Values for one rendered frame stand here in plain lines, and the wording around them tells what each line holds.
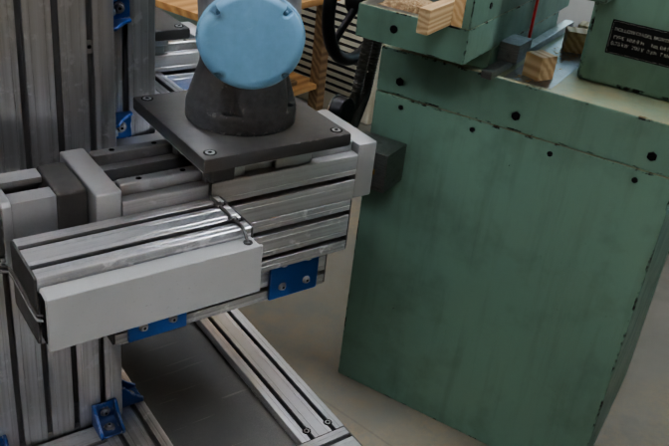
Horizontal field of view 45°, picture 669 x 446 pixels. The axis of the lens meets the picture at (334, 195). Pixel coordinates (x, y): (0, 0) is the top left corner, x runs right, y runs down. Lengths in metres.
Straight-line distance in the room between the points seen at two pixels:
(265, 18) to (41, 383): 0.75
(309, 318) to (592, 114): 0.98
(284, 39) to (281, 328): 1.28
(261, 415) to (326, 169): 0.54
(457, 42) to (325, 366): 0.91
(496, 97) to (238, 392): 0.72
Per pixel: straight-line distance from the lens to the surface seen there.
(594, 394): 1.69
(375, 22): 1.44
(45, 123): 1.16
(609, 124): 1.45
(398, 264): 1.71
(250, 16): 0.87
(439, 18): 1.33
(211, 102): 1.06
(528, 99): 1.47
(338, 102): 1.58
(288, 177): 1.13
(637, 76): 1.53
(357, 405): 1.88
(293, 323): 2.09
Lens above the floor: 1.25
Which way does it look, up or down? 27 degrees down
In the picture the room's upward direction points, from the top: 7 degrees clockwise
